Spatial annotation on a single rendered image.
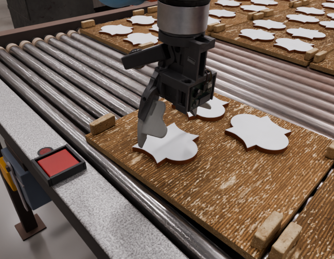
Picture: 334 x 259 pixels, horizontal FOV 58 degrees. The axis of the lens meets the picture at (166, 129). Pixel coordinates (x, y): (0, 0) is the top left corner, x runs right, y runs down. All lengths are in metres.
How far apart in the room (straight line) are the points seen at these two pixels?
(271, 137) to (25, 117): 0.57
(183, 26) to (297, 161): 0.34
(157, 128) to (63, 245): 1.23
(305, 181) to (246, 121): 0.18
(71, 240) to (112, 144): 1.09
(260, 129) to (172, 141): 0.19
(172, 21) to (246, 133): 0.31
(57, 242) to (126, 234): 1.21
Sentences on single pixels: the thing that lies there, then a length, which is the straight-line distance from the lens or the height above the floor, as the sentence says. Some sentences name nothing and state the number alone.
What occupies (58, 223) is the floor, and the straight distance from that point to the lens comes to 1.76.
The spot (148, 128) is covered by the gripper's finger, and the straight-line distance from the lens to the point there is 0.51.
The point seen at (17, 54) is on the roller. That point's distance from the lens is 1.24.
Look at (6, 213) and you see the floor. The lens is 1.91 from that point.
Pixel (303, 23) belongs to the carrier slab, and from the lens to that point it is 1.52.
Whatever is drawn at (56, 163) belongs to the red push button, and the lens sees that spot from 0.62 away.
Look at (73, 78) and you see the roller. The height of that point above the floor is 0.91.
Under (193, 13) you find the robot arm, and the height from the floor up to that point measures 1.21.
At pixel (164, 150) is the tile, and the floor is 0.95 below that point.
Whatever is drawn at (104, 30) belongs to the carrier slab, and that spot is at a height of 0.95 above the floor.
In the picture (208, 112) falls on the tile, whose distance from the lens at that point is 0.70.
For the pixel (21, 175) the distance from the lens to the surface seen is 0.78.
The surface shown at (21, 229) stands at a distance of 1.79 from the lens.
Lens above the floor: 1.31
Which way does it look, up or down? 35 degrees down
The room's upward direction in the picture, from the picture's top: straight up
